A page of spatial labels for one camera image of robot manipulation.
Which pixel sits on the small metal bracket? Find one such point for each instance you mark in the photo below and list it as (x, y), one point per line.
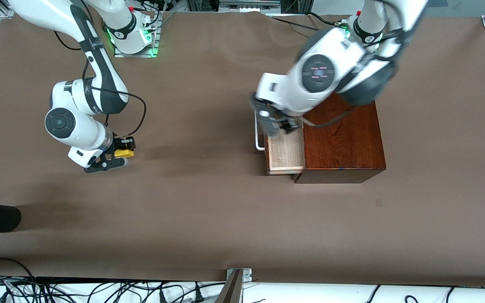
(246, 273)

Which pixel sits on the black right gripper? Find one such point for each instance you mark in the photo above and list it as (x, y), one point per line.
(120, 142)

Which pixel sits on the white shelf board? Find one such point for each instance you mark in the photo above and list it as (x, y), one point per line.
(310, 294)

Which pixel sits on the brown table cover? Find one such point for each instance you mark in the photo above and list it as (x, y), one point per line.
(183, 210)

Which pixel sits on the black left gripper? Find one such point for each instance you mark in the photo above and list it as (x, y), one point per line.
(283, 123)

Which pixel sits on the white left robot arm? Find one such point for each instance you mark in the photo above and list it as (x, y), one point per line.
(322, 71)

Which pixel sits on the yellow block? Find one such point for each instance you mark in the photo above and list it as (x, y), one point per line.
(123, 153)

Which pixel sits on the grey metal post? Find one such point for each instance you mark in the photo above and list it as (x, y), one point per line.
(230, 292)

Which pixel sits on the dark brown wooden cabinet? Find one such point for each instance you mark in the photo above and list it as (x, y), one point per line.
(343, 147)

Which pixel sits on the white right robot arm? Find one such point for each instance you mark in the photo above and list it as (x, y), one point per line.
(74, 122)

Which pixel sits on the metal rack frame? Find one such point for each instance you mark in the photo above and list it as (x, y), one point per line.
(246, 5)

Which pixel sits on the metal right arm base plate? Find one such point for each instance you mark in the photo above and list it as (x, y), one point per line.
(153, 46)

